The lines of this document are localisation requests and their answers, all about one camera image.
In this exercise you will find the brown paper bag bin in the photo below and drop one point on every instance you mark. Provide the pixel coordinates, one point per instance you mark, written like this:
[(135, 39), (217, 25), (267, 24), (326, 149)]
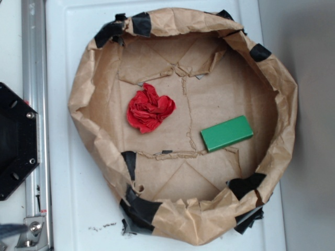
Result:
[(166, 182)]

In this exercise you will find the crumpled red paper ball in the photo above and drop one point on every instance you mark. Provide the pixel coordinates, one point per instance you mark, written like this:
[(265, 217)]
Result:
[(147, 110)]

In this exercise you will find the green rectangular block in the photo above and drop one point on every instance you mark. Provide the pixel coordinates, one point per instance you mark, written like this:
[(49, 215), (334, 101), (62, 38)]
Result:
[(226, 133)]

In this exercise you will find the white plastic tray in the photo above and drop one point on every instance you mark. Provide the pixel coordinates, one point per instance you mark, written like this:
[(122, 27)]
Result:
[(85, 213)]

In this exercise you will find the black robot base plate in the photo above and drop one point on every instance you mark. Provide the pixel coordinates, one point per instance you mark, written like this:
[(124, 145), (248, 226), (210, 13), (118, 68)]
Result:
[(19, 145)]

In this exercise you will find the aluminium extrusion rail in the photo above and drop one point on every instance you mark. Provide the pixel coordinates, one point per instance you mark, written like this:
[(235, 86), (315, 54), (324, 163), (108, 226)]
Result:
[(38, 184)]

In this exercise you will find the metal corner bracket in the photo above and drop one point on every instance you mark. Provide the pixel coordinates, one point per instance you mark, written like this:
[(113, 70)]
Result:
[(36, 236)]

